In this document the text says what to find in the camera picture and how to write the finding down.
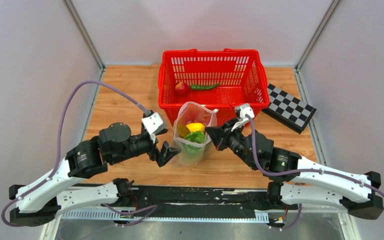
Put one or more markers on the green chili pepper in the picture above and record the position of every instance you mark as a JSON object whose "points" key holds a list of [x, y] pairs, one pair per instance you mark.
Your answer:
{"points": [[198, 87]]}

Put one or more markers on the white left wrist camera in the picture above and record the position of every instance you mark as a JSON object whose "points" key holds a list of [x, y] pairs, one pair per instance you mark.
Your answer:
{"points": [[154, 125]]}

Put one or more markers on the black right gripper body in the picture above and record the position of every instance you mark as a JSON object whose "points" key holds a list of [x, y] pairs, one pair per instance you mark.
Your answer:
{"points": [[235, 140]]}

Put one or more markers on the yellow lemon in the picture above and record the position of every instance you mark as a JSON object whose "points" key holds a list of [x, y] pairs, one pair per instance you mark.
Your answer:
{"points": [[196, 127]]}

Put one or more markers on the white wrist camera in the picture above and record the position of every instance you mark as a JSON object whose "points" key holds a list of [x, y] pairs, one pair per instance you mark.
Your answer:
{"points": [[242, 111], [154, 125]]}

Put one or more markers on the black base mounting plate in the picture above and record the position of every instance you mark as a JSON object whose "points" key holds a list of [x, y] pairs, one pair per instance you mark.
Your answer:
{"points": [[200, 202]]}

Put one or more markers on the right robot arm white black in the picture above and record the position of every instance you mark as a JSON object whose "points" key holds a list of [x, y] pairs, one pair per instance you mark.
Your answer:
{"points": [[294, 178]]}

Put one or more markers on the brown yellow fruit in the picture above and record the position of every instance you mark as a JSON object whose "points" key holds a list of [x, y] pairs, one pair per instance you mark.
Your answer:
{"points": [[182, 131]]}

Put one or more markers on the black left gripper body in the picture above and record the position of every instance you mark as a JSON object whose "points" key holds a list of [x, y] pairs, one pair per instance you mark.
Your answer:
{"points": [[154, 150]]}

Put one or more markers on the black white checkerboard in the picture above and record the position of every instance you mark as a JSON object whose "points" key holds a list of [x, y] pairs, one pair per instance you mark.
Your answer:
{"points": [[289, 110]]}

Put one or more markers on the red apple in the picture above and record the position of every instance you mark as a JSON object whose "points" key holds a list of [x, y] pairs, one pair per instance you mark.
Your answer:
{"points": [[181, 89], [203, 117]]}

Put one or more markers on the clear zip top bag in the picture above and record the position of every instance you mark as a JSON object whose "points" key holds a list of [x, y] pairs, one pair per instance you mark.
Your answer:
{"points": [[186, 114]]}

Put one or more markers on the red plastic shopping basket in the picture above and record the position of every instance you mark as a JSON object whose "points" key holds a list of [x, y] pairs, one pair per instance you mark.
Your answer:
{"points": [[221, 80]]}

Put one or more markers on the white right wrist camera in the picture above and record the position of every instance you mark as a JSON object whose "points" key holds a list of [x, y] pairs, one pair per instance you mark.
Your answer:
{"points": [[242, 111]]}

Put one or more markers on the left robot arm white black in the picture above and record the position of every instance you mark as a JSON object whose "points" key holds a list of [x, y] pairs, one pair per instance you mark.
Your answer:
{"points": [[41, 202]]}

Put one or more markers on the green white napa cabbage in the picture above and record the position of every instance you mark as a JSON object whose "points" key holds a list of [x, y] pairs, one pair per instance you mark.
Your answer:
{"points": [[193, 147]]}

